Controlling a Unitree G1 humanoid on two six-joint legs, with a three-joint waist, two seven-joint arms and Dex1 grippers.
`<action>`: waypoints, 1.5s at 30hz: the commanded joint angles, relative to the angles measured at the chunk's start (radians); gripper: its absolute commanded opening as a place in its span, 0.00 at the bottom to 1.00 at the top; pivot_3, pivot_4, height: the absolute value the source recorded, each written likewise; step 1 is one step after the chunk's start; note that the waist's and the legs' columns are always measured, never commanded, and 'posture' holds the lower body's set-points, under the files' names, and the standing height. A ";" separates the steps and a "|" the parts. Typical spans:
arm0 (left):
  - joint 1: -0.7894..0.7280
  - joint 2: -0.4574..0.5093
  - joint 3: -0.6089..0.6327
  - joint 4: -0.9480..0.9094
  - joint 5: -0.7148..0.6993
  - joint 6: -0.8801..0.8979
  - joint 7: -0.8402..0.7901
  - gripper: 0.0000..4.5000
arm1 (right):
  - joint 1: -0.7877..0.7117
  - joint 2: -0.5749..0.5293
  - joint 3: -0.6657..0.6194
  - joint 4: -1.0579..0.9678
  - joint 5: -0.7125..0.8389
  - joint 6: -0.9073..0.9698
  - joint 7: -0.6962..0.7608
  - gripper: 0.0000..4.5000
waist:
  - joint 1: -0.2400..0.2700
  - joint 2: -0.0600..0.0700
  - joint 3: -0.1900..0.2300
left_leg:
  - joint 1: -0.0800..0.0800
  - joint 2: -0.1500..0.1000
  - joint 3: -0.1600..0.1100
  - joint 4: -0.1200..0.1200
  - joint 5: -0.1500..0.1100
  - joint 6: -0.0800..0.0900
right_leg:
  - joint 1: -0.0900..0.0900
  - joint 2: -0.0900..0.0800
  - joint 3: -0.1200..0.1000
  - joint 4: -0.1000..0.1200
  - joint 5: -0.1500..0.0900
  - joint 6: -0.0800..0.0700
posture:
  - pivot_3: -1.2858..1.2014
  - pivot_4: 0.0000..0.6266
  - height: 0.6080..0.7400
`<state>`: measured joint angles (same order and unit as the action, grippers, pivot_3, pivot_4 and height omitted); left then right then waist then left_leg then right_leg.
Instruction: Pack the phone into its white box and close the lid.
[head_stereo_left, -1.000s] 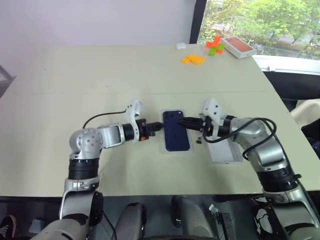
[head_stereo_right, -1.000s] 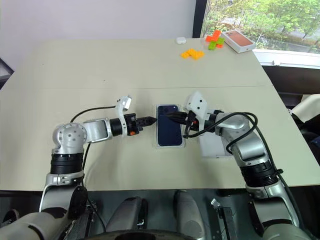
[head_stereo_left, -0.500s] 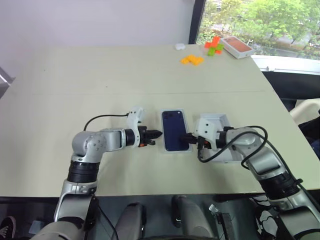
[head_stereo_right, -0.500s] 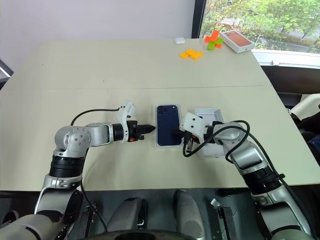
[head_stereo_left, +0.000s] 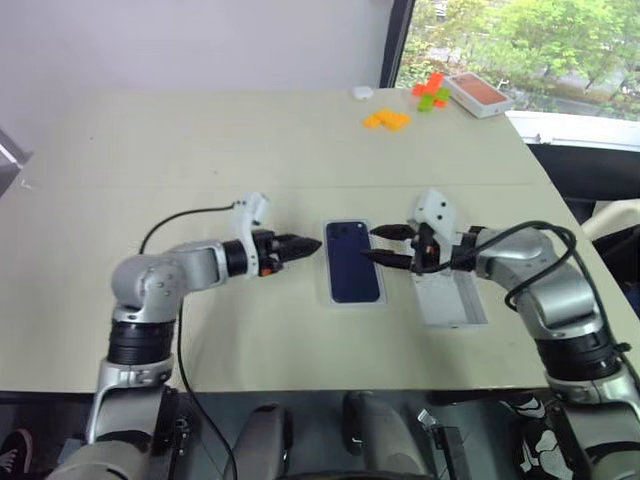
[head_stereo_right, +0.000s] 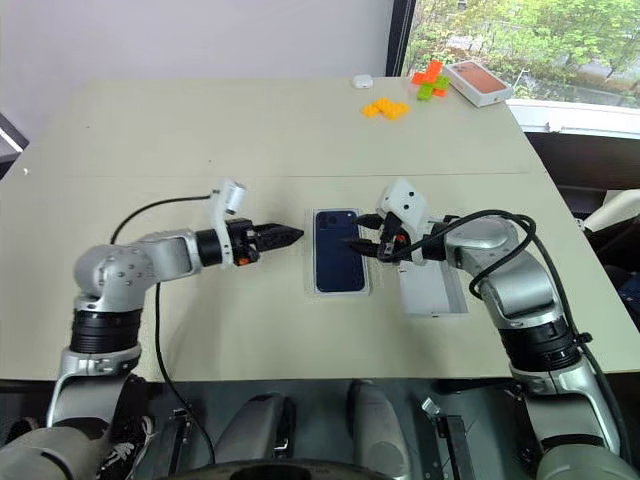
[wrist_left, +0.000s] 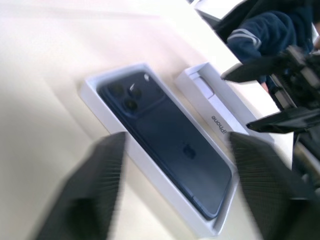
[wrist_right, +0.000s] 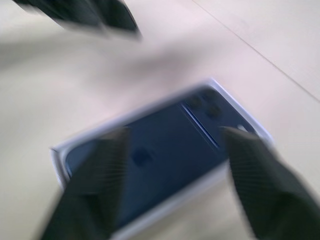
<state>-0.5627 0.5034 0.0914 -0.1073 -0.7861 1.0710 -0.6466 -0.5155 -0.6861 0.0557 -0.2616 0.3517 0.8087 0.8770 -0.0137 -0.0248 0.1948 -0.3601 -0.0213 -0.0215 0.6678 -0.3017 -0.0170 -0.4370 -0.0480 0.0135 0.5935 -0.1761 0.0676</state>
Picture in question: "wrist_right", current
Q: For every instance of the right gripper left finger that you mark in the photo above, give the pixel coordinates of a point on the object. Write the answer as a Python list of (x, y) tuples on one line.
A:
[(95, 190)]

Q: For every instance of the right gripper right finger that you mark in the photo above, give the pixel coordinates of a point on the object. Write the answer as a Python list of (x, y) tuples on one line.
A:
[(270, 195)]

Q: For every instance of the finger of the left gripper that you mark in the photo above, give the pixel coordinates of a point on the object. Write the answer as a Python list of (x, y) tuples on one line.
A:
[(122, 17), (65, 10)]

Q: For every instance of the dark blue smartphone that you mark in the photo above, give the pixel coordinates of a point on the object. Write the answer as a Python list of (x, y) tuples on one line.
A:
[(170, 140)]

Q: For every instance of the white phone box base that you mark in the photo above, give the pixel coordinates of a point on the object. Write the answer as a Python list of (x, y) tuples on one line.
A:
[(58, 165)]

